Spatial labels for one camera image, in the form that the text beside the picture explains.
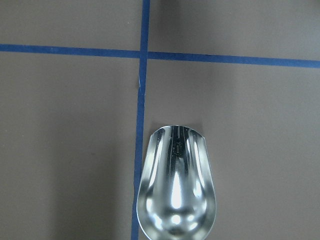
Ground shiny metal scoop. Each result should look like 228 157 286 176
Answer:
136 125 217 240

